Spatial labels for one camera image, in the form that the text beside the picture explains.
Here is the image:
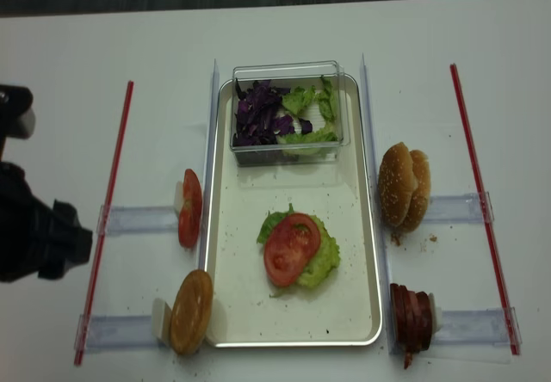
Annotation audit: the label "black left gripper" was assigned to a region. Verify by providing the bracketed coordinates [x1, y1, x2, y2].
[1, 162, 93, 283]

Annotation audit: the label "tomato slice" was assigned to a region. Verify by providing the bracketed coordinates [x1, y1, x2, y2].
[178, 169, 202, 249]
[263, 213, 321, 287]

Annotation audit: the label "white tomato pusher block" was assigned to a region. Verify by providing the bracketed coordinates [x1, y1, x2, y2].
[173, 181, 184, 215]

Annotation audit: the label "lettuce leaf on bun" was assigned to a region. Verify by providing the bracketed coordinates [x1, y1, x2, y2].
[257, 206, 341, 292]

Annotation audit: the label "green lettuce in box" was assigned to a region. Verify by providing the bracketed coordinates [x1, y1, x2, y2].
[275, 76, 339, 145]

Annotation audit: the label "sliced red meat stack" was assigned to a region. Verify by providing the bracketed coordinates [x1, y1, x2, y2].
[390, 283, 434, 354]

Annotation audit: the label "white meat pusher block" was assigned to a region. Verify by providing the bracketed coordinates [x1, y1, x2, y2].
[428, 293, 443, 336]

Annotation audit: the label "clear track upper left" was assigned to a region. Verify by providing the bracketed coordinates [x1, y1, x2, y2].
[96, 206, 178, 236]

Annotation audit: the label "clear track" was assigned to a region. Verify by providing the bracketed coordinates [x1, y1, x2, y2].
[423, 192, 494, 224]
[431, 307, 523, 348]
[74, 315, 167, 352]
[96, 206, 178, 236]

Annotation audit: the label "clear track lower left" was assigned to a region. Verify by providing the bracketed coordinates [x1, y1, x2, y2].
[74, 315, 167, 352]

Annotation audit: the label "white bun pusher block left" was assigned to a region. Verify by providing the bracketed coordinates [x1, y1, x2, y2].
[152, 298, 171, 347]

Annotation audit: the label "brown bun half left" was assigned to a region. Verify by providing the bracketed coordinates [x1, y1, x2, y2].
[170, 269, 214, 355]

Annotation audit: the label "left clear long divider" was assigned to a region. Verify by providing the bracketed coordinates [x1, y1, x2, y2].
[198, 59, 220, 271]

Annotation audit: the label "clear long divider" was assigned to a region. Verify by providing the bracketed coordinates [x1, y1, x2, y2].
[198, 59, 220, 271]
[360, 53, 399, 355]

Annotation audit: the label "purple cabbage shreds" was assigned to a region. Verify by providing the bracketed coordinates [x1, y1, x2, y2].
[232, 80, 291, 147]

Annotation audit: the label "clear plastic salad box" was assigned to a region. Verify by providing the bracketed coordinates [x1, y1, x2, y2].
[229, 60, 350, 167]

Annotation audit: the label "white metal tray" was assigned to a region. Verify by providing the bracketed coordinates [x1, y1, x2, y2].
[207, 76, 383, 348]

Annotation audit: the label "right clear long divider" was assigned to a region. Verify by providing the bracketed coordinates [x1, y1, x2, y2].
[360, 53, 399, 355]

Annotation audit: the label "front sesame bun top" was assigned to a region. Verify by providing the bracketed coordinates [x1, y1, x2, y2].
[378, 142, 418, 227]

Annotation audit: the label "sesame bun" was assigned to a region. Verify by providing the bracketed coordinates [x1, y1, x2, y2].
[399, 150, 431, 232]
[378, 142, 418, 227]

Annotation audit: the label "rear sesame bun top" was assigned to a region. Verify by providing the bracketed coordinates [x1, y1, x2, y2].
[399, 150, 431, 232]

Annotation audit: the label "clear track upper right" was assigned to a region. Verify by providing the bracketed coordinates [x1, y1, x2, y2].
[423, 192, 494, 224]

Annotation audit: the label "clear track lower right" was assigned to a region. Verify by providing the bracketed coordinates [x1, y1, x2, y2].
[431, 307, 523, 348]

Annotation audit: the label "left red rail strip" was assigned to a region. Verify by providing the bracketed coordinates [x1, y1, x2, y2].
[73, 81, 134, 367]

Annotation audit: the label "red rail strip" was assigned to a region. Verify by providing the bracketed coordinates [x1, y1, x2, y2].
[73, 81, 134, 367]
[449, 64, 521, 356]

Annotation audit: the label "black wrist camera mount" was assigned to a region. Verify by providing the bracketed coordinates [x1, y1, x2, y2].
[1, 84, 36, 154]

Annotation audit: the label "right red rail strip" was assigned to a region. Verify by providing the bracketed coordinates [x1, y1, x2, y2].
[449, 64, 521, 356]

